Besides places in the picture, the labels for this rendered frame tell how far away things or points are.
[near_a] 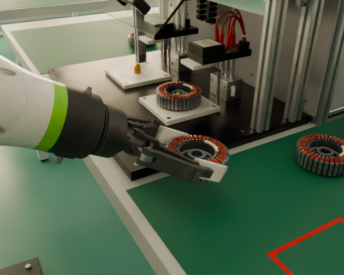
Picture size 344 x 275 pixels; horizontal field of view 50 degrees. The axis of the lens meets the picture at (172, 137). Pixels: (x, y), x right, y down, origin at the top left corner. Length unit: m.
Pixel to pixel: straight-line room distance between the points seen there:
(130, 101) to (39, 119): 0.53
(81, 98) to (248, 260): 0.33
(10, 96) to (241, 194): 0.42
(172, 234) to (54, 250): 1.11
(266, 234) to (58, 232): 1.25
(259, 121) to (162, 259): 0.40
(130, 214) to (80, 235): 1.07
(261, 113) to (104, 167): 0.35
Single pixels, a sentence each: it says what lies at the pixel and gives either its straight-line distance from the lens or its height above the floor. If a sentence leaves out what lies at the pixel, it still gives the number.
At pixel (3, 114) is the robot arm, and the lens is 0.44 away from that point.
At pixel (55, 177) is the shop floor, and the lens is 2.06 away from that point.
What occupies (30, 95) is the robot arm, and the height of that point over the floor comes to 1.00.
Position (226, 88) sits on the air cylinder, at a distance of 0.95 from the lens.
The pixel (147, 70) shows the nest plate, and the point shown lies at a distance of 1.14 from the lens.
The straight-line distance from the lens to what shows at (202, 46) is 0.89.
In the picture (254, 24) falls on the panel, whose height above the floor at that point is 0.94.
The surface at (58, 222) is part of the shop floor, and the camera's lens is 1.78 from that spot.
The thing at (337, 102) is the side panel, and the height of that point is 0.79.
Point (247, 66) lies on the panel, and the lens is 1.08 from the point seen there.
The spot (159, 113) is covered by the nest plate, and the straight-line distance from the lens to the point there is 0.87.
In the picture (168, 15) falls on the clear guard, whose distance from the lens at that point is 0.64.
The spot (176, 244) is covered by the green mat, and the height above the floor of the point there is 0.75.
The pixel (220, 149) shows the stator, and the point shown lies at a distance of 0.64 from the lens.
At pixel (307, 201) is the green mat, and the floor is 0.75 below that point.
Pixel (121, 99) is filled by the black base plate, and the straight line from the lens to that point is 0.98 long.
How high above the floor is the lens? 1.17
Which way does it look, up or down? 30 degrees down
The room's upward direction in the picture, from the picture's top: straight up
